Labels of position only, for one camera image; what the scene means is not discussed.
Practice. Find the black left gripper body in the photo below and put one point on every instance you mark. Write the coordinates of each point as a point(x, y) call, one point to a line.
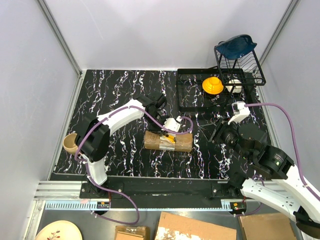
point(156, 113)

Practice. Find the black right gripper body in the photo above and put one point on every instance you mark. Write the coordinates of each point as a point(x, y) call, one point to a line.
point(230, 135)

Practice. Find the yellow utility knife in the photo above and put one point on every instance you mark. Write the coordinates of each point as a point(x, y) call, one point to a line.
point(171, 139)

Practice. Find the brown cardboard express box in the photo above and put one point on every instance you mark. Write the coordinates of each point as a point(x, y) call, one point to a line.
point(153, 141)

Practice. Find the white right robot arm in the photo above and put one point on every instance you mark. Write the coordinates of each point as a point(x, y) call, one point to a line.
point(273, 164)

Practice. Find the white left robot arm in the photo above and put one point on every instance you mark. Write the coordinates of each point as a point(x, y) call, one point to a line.
point(93, 138)

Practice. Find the cardboard box at corner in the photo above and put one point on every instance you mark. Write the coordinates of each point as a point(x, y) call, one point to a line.
point(270, 226)

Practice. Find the small cardboard box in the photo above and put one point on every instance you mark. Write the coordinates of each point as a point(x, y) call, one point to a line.
point(123, 232)

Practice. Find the black drain tray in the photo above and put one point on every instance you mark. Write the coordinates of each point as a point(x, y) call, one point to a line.
point(192, 98)

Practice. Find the yellow plastic cup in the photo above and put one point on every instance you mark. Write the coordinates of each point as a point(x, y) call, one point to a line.
point(212, 85)

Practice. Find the white small cup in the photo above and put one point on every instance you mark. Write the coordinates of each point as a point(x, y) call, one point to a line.
point(235, 86)

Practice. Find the blue bowl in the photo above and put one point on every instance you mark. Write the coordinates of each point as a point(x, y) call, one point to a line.
point(237, 47)

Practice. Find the beige ceramic mug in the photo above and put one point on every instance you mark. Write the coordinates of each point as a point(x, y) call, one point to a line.
point(69, 143)

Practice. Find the flat cardboard sheet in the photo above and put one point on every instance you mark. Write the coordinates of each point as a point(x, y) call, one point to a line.
point(176, 227)

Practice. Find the patterned ceramic plate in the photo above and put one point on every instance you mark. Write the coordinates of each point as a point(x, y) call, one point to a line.
point(60, 230)

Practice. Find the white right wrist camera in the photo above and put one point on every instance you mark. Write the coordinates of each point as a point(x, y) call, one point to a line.
point(240, 112)

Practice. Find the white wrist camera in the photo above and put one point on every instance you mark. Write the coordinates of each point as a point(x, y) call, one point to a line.
point(240, 112)
point(173, 124)

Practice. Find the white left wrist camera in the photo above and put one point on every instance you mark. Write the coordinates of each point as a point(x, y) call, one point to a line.
point(173, 124)

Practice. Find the black wire dish rack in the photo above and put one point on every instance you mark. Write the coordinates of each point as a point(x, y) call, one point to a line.
point(247, 69)

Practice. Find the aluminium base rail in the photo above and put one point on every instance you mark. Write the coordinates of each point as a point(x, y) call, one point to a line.
point(147, 193)

